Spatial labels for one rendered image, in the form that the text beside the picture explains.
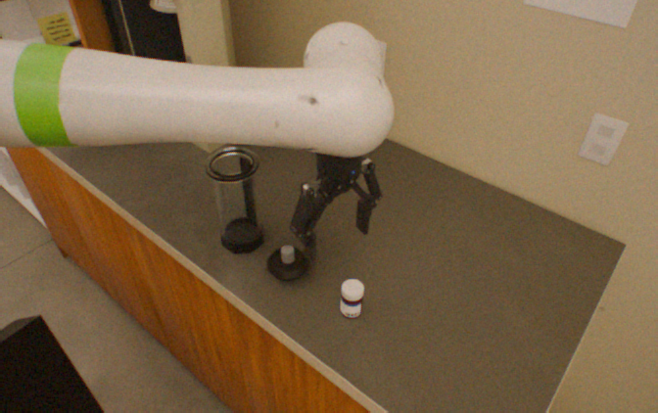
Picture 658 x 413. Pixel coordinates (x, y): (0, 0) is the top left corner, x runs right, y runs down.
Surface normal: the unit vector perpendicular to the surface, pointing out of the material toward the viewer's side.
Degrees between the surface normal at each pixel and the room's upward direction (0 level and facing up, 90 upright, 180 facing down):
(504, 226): 0
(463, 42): 90
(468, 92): 90
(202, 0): 90
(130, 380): 0
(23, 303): 0
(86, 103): 65
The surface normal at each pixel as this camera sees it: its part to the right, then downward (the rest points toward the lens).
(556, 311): 0.02, -0.76
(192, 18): 0.77, 0.43
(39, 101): 0.15, 0.28
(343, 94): -0.04, -0.18
